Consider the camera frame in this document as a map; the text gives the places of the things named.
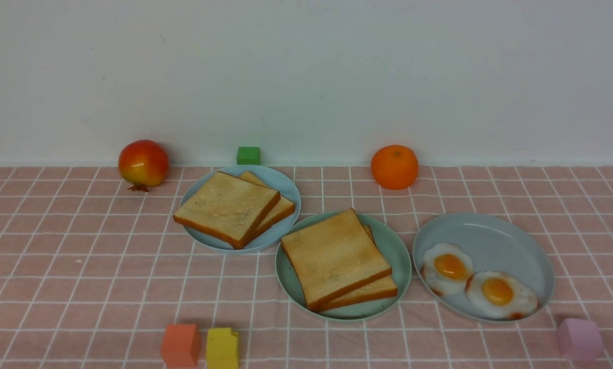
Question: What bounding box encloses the toast slice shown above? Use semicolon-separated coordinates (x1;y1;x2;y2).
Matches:
173;171;281;250
314;224;398;313
280;208;393;309
238;171;296;239

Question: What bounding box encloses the light blue bread plate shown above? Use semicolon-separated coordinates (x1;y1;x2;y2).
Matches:
180;165;301;254

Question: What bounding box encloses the green cube block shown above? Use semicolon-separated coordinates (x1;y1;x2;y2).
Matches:
236;147;261;166

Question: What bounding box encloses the orange mandarin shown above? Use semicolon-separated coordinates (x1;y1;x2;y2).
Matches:
370;145;419;191

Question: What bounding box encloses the green centre plate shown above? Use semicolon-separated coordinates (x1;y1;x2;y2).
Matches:
275;212;412;322

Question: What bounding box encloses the fried egg left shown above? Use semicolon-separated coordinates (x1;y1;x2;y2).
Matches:
420;242;474;297

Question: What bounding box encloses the fried egg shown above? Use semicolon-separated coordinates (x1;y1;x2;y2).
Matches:
464;271;539;320
420;242;474;297

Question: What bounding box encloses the red yellow pomegranate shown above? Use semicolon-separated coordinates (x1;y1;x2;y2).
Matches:
117;139;170;192

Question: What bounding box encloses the yellow notched block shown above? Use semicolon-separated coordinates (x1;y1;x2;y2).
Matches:
206;327;239;369

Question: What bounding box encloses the grey blue egg plate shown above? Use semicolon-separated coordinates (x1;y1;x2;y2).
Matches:
412;213;556;324

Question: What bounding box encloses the orange cube block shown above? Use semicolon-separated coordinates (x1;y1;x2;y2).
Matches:
160;324;201;368

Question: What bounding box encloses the fried egg front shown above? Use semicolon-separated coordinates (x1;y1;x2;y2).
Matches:
464;271;539;320

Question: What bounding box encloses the pink checkered tablecloth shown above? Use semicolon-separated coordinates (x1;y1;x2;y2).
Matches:
0;166;613;368

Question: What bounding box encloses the pink house block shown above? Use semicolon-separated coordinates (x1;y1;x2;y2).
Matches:
557;318;604;361

